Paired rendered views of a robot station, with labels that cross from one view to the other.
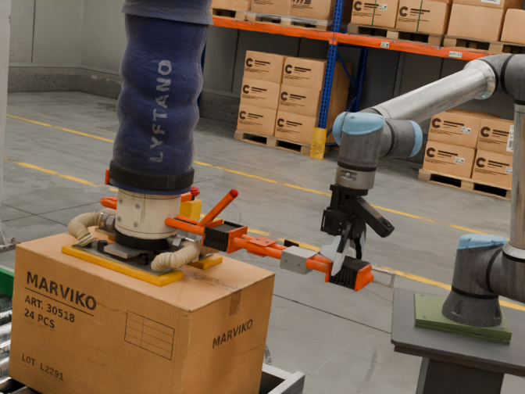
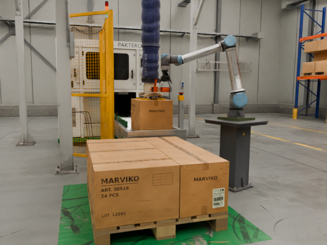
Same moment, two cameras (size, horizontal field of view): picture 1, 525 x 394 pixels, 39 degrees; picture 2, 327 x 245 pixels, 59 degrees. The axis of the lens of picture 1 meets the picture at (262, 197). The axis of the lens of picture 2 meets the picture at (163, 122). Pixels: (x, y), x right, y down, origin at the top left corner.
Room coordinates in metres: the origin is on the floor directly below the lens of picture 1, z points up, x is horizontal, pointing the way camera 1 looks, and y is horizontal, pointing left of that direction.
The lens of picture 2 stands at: (-0.52, -2.36, 1.08)
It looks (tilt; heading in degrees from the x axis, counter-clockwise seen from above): 7 degrees down; 45
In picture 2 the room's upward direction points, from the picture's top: 1 degrees clockwise
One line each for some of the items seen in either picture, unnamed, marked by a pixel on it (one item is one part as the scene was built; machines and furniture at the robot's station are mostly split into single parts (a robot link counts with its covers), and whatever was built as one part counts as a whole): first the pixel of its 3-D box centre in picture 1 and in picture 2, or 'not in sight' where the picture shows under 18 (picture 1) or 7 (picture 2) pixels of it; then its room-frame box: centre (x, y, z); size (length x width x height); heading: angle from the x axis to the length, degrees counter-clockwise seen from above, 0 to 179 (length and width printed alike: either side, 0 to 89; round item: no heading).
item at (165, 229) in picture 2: not in sight; (146, 199); (1.18, -0.47, 0.07); 1.20 x 1.00 x 0.14; 62
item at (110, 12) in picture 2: not in sight; (88, 90); (1.59, 1.20, 1.05); 0.87 x 0.10 x 2.10; 114
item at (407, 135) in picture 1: (391, 137); (175, 59); (1.76, -0.29, 1.39); 0.12 x 0.12 x 0.09; 39
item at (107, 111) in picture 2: not in sight; (104, 90); (2.22, 1.74, 1.05); 1.17 x 0.10 x 2.10; 62
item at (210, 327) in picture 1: (141, 325); (150, 115); (1.94, 0.29, 0.75); 0.60 x 0.40 x 0.40; 61
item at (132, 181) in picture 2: not in sight; (146, 170); (1.18, -0.47, 0.34); 1.20 x 1.00 x 0.40; 62
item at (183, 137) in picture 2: not in sight; (157, 141); (1.76, -0.02, 0.48); 0.70 x 0.03 x 0.15; 152
